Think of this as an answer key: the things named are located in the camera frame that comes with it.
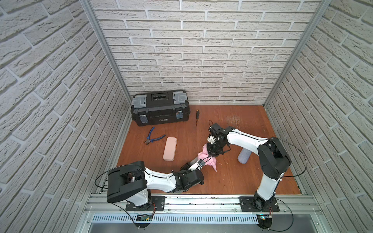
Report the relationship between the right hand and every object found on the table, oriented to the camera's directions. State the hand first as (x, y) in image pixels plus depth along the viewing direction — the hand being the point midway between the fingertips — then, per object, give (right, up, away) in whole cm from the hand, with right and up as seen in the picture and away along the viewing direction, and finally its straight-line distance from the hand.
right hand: (209, 155), depth 88 cm
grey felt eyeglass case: (-12, -2, -12) cm, 17 cm away
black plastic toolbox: (-32, +30, +7) cm, 44 cm away
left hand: (-9, -6, -3) cm, 11 cm away
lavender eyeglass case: (+21, 0, -1) cm, 21 cm away
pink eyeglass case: (-25, +3, +5) cm, 26 cm away
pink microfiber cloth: (-3, +1, -4) cm, 6 cm away
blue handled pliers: (-41, +8, +9) cm, 43 cm away
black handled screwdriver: (-7, +25, +25) cm, 36 cm away
